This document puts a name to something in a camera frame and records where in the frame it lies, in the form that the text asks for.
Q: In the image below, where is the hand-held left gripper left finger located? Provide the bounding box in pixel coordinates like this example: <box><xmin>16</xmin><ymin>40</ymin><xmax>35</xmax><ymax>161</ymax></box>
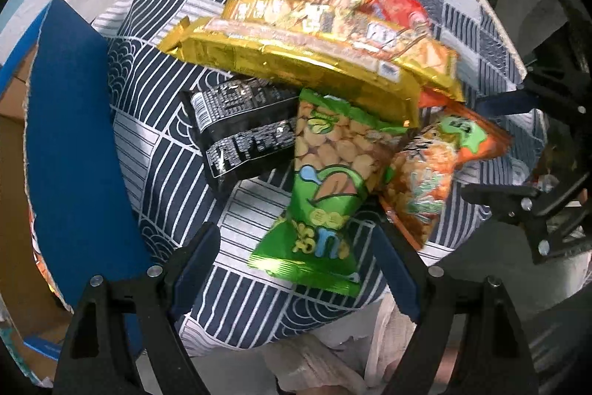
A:
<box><xmin>54</xmin><ymin>221</ymin><xmax>222</xmax><ymax>395</ymax></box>

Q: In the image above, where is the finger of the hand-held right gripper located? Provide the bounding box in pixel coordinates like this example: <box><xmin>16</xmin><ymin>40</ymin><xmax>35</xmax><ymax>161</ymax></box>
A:
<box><xmin>476</xmin><ymin>70</ymin><xmax>592</xmax><ymax>119</ymax></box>
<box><xmin>461</xmin><ymin>183</ymin><xmax>592</xmax><ymax>264</ymax></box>

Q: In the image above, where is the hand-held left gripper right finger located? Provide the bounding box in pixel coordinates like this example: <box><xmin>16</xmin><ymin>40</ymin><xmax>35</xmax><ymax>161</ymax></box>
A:
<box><xmin>369</xmin><ymin>220</ymin><xmax>541</xmax><ymax>395</ymax></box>

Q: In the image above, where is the orange and green snack packet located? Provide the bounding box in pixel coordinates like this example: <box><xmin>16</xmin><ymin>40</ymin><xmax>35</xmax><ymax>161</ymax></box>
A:
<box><xmin>379</xmin><ymin>106</ymin><xmax>513</xmax><ymax>250</ymax></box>

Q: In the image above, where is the green peanut snack packet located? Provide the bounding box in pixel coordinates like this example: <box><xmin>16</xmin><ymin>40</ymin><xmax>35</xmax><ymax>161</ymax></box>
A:
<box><xmin>249</xmin><ymin>87</ymin><xmax>408</xmax><ymax>298</ymax></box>

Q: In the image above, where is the black snack packet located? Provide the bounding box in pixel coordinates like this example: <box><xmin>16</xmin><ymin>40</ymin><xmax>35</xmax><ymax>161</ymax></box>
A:
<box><xmin>179</xmin><ymin>79</ymin><xmax>301</xmax><ymax>193</ymax></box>

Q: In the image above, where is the blue cardboard box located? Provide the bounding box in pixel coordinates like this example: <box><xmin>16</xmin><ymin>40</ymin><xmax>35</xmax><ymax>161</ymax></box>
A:
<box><xmin>0</xmin><ymin>0</ymin><xmax>155</xmax><ymax>382</ymax></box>

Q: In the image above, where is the long gold snack packet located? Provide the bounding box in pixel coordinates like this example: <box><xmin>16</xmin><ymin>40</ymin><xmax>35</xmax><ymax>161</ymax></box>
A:
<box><xmin>157</xmin><ymin>16</ymin><xmax>421</xmax><ymax>128</ymax></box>
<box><xmin>221</xmin><ymin>0</ymin><xmax>465</xmax><ymax>102</ymax></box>

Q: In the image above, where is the crumpled plastic bag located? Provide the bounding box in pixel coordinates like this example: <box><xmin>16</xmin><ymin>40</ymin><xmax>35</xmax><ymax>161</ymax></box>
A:
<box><xmin>263</xmin><ymin>298</ymin><xmax>419</xmax><ymax>395</ymax></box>

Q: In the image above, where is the navy white patterned tablecloth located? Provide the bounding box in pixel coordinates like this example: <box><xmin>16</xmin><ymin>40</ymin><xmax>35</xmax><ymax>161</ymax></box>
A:
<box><xmin>90</xmin><ymin>0</ymin><xmax>549</xmax><ymax>352</ymax></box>

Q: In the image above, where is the red snack packet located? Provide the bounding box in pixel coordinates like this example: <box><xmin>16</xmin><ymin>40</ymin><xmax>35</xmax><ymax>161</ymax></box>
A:
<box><xmin>356</xmin><ymin>0</ymin><xmax>431</xmax><ymax>30</ymax></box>

